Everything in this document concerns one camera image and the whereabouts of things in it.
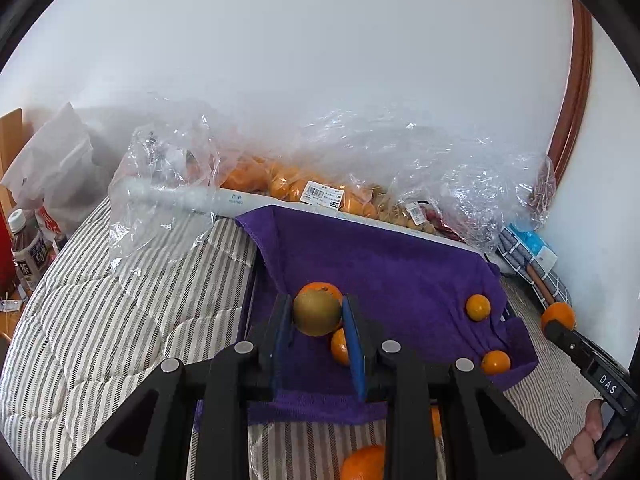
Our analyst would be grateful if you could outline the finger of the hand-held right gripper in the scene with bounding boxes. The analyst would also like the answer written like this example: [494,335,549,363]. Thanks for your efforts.
[543,321,601,377]

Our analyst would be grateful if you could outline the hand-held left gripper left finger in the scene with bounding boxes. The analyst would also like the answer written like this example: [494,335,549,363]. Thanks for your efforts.
[60,292,294,480]

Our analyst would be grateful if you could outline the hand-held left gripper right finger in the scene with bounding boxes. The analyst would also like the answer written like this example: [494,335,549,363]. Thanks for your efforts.
[342,295,571,480]

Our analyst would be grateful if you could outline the green-brown round fruit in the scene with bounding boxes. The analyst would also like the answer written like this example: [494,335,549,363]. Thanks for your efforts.
[292,290,344,337]

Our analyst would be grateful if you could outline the large orange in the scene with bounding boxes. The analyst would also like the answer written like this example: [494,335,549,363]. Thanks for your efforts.
[297,282,345,311]

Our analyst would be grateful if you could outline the purple towel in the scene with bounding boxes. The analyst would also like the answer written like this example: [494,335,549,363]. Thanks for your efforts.
[195,207,539,432]

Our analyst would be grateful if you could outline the person's right hand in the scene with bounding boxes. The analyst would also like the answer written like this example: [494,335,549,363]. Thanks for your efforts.
[559,399,610,480]

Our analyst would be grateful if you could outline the blue checkered cloth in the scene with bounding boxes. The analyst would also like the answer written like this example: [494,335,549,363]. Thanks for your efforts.
[497,225,574,307]

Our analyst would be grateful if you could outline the blue tissue pack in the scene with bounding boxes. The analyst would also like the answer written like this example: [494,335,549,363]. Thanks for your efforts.
[514,229,551,257]

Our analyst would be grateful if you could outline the clear plastic fruit bags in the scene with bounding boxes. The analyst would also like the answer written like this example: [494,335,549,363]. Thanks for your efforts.
[112,174,512,272]

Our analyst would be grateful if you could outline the clear bag of oranges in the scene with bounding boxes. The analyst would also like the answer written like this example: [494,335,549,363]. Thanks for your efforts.
[219,104,401,222]

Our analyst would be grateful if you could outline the empty clear plastic bag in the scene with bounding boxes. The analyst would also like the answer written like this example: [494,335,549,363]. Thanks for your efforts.
[107,109,224,272]

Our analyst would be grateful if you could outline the dark tea bottle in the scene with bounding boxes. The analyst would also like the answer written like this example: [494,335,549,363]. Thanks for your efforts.
[7,208,52,294]

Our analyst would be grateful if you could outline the wooden nightstand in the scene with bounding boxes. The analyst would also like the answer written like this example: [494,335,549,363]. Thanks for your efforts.
[0,280,32,357]

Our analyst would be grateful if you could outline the white plastic bag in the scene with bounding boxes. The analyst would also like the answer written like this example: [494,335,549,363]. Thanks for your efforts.
[0,102,109,242]

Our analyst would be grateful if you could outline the wooden chair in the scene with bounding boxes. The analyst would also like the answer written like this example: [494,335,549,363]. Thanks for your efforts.
[0,107,26,211]

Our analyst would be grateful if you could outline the brown wooden door frame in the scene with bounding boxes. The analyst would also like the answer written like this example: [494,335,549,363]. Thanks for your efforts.
[542,0,594,182]

